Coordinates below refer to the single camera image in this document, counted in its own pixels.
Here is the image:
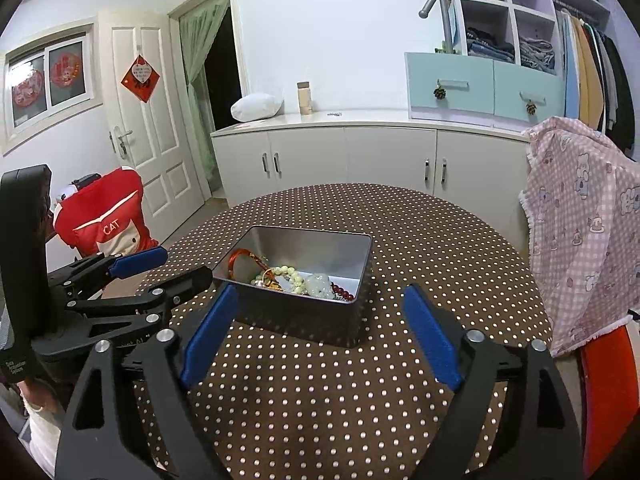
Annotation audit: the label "beige jar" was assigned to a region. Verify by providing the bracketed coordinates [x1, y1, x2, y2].
[296, 81, 312, 115]

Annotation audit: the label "red braided cord bracelet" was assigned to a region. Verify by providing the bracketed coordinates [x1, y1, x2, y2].
[228, 247, 277, 291]

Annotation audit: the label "silver metal pole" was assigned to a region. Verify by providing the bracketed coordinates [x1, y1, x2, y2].
[419, 0, 454, 53]

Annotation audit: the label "red orange chair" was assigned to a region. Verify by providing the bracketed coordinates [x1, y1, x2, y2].
[579, 326, 639, 479]

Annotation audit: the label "white door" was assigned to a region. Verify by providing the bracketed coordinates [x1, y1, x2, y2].
[96, 10, 204, 242]

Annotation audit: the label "left hand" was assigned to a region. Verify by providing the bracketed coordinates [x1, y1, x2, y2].
[17, 378, 61, 414]

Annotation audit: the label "window with red paper-cuts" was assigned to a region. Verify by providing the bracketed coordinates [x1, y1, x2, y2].
[1, 20, 103, 155]

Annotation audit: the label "dark metal tin box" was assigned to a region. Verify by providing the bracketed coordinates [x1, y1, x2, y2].
[213, 226, 373, 348]

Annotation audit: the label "pink patterned draped cloth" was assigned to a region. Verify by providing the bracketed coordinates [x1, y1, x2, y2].
[520, 117, 639, 356]

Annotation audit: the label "white cubby shelf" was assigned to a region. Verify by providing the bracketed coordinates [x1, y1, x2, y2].
[448, 0, 611, 76]

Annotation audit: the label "white plastic bag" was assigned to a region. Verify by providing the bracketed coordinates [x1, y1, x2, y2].
[230, 92, 283, 122]

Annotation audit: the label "green curtain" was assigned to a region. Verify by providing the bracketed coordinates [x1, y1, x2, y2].
[179, 0, 230, 192]

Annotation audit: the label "brown polka dot tablecloth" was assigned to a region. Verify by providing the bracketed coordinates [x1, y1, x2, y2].
[145, 183, 552, 479]

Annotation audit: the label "hanging clothes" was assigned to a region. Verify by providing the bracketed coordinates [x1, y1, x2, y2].
[556, 9, 636, 157]

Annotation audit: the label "red cat chair cover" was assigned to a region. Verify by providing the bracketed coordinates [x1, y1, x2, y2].
[53, 167, 158, 257]

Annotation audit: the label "red diamond door decoration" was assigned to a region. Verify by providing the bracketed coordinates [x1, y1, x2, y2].
[120, 55, 160, 103]

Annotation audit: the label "white jade pendant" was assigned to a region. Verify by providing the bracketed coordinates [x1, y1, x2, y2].
[304, 273, 335, 300]

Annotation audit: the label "teal drawer unit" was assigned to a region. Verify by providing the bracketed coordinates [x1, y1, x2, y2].
[405, 52, 565, 125]

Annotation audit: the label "cream bead bracelet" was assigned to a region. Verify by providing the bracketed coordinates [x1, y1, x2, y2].
[249, 264, 309, 295]

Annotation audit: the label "white low cabinet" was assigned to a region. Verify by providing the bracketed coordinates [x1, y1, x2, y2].
[209, 109, 532, 252]

